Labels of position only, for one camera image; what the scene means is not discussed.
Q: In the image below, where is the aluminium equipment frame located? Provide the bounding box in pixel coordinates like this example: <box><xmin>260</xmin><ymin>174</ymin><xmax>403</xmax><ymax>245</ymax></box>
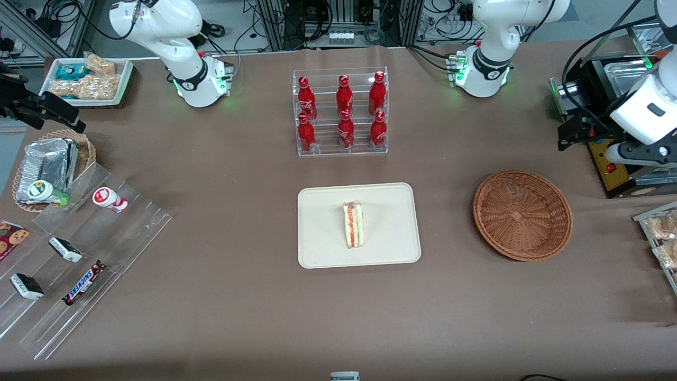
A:
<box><xmin>257</xmin><ymin>0</ymin><xmax>424</xmax><ymax>51</ymax></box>

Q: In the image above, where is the Snickers chocolate bar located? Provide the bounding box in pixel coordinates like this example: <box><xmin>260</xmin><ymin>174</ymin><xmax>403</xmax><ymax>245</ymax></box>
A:
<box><xmin>62</xmin><ymin>260</ymin><xmax>108</xmax><ymax>306</ymax></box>

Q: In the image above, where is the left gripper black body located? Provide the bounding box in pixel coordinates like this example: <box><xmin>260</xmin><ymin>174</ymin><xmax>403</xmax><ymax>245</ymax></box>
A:
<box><xmin>561</xmin><ymin>113</ymin><xmax>614</xmax><ymax>139</ymax></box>

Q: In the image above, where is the clear acrylic bottle rack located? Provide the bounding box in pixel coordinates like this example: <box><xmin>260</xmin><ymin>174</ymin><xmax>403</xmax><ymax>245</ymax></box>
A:
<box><xmin>292</xmin><ymin>66</ymin><xmax>389</xmax><ymax>157</ymax></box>

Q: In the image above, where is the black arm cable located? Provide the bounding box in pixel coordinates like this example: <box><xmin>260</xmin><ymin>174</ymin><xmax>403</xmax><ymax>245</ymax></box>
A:
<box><xmin>562</xmin><ymin>15</ymin><xmax>659</xmax><ymax>120</ymax></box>

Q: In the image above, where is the beige rectangular tray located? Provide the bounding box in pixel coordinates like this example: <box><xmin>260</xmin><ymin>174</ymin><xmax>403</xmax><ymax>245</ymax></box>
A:
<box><xmin>297</xmin><ymin>183</ymin><xmax>422</xmax><ymax>269</ymax></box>

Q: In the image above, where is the large bag of puffed snacks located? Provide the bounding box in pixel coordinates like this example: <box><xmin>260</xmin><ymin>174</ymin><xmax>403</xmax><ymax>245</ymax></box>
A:
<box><xmin>49</xmin><ymin>74</ymin><xmax>122</xmax><ymax>101</ymax></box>

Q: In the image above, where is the triangle sandwich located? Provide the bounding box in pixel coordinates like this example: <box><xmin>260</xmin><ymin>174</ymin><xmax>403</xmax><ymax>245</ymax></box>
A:
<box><xmin>342</xmin><ymin>200</ymin><xmax>365</xmax><ymax>249</ymax></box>

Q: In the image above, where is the small bag of puffed snacks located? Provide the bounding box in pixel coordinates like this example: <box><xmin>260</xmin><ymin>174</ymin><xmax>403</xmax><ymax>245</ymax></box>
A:
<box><xmin>85</xmin><ymin>53</ymin><xmax>116</xmax><ymax>76</ymax></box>

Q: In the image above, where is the black food warmer machine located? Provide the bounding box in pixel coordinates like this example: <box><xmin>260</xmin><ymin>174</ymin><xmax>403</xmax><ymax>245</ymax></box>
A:
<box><xmin>549</xmin><ymin>19</ymin><xmax>677</xmax><ymax>199</ymax></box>

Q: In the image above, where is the black white snack bar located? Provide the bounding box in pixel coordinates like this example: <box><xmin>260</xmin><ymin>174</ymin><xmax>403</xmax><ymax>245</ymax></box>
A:
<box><xmin>11</xmin><ymin>273</ymin><xmax>45</xmax><ymax>301</ymax></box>
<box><xmin>49</xmin><ymin>237</ymin><xmax>84</xmax><ymax>264</ymax></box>

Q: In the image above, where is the clear bag of rice crackers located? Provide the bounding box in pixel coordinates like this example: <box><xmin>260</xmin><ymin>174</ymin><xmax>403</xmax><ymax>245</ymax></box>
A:
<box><xmin>653</xmin><ymin>241</ymin><xmax>677</xmax><ymax>271</ymax></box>
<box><xmin>647</xmin><ymin>212</ymin><xmax>677</xmax><ymax>242</ymax></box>

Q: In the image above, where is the brown round wicker basket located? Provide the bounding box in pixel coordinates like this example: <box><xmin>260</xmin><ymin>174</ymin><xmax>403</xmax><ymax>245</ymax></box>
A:
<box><xmin>473</xmin><ymin>169</ymin><xmax>573</xmax><ymax>262</ymax></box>

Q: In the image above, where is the red white yogurt bottle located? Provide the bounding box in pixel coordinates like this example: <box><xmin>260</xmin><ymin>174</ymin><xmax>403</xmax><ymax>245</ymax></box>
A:
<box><xmin>93</xmin><ymin>187</ymin><xmax>129</xmax><ymax>213</ymax></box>

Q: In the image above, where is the small paper-lined wicker basket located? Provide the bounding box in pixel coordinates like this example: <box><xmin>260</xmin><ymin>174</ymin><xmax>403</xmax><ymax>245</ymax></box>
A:
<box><xmin>12</xmin><ymin>129</ymin><xmax>97</xmax><ymax>213</ymax></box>

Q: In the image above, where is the steel food pan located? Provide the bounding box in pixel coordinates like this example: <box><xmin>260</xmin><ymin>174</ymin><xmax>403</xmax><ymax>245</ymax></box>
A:
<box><xmin>603</xmin><ymin>61</ymin><xmax>652</xmax><ymax>97</ymax></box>

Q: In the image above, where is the clear acrylic stepped display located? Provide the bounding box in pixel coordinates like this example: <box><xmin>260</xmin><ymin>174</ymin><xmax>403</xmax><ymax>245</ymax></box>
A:
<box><xmin>0</xmin><ymin>161</ymin><xmax>176</xmax><ymax>361</ymax></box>

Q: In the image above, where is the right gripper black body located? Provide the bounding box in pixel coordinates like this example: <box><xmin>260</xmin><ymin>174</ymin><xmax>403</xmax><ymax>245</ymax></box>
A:
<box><xmin>0</xmin><ymin>73</ymin><xmax>44</xmax><ymax>114</ymax></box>

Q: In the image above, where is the red cola bottle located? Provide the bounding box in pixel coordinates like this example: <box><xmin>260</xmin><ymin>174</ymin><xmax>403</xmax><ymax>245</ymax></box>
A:
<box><xmin>298</xmin><ymin>76</ymin><xmax>318</xmax><ymax>121</ymax></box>
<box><xmin>297</xmin><ymin>113</ymin><xmax>317</xmax><ymax>153</ymax></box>
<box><xmin>337</xmin><ymin>110</ymin><xmax>355</xmax><ymax>149</ymax></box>
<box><xmin>370</xmin><ymin>111</ymin><xmax>388</xmax><ymax>148</ymax></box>
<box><xmin>369</xmin><ymin>71</ymin><xmax>387</xmax><ymax>114</ymax></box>
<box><xmin>337</xmin><ymin>75</ymin><xmax>354</xmax><ymax>114</ymax></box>

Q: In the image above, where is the teal snack packet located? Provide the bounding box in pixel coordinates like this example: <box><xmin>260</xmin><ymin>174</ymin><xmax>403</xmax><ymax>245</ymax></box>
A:
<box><xmin>56</xmin><ymin>63</ymin><xmax>88</xmax><ymax>81</ymax></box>

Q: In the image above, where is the chocolate chip cookie package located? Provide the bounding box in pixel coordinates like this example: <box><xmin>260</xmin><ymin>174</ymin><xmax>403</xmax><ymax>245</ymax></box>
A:
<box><xmin>0</xmin><ymin>220</ymin><xmax>31</xmax><ymax>262</ymax></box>

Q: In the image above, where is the silver foil bag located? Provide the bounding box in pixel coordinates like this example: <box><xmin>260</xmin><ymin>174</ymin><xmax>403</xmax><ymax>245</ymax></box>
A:
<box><xmin>16</xmin><ymin>138</ymin><xmax>80</xmax><ymax>204</ymax></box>

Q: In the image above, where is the white snack tray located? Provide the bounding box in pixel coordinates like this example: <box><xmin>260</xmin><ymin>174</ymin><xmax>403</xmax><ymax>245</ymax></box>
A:
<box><xmin>40</xmin><ymin>57</ymin><xmax>134</xmax><ymax>108</ymax></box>

